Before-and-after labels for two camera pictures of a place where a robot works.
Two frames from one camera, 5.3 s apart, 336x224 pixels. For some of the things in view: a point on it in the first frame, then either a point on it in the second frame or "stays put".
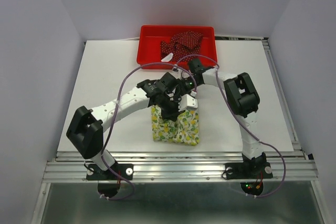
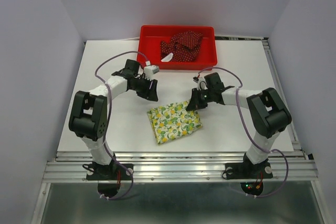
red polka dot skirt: [182, 44] stays put
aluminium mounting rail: [182, 167] stays put
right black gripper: [183, 85] to [194, 103]
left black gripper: [173, 115] to [150, 94]
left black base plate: [125, 171] stays put
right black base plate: [248, 170] stays put
